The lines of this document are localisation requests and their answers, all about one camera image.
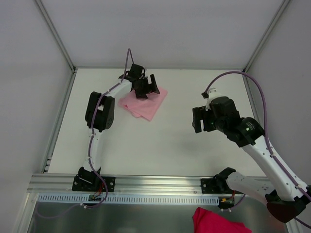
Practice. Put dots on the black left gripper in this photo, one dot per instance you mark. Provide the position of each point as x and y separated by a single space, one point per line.
145 85

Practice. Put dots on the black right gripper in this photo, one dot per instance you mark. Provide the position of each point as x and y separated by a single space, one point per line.
201 119

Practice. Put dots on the pink t shirt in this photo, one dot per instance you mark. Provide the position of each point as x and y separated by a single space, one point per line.
144 108

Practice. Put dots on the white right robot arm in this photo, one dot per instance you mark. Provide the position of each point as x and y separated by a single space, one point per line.
285 196

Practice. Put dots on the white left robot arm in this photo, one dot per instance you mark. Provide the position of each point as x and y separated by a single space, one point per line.
99 117

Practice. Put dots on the red t shirt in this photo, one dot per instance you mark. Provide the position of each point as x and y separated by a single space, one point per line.
206 221

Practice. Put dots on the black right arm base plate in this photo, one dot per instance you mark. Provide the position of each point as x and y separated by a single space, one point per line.
215 186

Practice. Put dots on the left aluminium frame post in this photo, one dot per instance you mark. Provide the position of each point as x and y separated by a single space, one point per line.
48 20

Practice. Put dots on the aluminium frame post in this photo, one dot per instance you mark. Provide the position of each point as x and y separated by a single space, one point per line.
48 20
267 33

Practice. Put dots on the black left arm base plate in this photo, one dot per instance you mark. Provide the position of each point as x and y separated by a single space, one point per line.
84 186

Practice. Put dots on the white slotted cable duct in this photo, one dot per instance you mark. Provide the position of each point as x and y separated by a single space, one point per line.
130 199

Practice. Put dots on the right aluminium frame post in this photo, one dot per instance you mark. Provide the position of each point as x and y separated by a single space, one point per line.
267 33

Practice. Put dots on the aluminium front rail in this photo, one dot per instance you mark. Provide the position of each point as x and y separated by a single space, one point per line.
124 184

